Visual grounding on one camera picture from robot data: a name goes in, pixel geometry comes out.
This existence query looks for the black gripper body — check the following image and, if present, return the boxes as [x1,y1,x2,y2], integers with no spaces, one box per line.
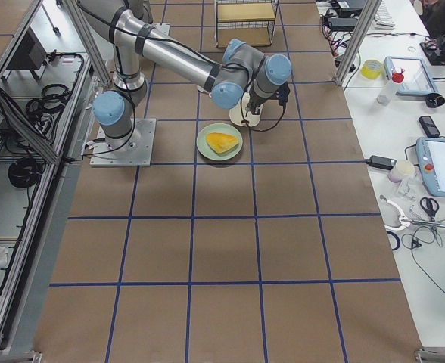
[244,88,270,116]

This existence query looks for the white two-slot toaster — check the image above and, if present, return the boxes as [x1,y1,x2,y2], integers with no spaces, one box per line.
[229,92,261,127]

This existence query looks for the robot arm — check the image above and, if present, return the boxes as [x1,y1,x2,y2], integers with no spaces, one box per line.
[76,1,292,116]

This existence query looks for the toasted bread on plate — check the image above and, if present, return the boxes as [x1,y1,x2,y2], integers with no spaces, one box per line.
[205,132,239,154]

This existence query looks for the light green plate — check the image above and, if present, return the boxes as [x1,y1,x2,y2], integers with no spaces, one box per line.
[196,123,243,161]

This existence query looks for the yellow tape roll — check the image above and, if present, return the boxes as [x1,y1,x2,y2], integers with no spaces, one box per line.
[360,59,383,79]

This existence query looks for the clear bottle red cap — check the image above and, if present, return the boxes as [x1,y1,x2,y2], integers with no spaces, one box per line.
[376,68,405,105]

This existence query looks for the black power adapter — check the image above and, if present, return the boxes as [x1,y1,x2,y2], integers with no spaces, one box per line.
[365,155,397,171]

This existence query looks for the teach pendant far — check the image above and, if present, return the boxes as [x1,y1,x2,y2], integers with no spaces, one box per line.
[384,56,438,96]

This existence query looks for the teach pendant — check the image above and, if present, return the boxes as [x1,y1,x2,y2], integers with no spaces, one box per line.
[415,137,445,197]
[384,56,438,96]

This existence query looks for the teach pendant near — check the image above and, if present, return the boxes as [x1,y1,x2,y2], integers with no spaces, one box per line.
[415,137,445,197]

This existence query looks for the black scissors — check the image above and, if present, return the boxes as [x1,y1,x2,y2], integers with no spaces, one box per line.
[419,197,440,222]

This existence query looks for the wire basket with wooden shelf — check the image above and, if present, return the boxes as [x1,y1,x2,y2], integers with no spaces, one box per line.
[214,0,279,48]

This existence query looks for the aluminium frame post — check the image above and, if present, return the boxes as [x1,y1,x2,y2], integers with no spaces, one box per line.
[334,0,381,85]

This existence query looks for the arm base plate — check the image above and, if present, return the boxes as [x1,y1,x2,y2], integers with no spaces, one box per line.
[89,118,156,167]

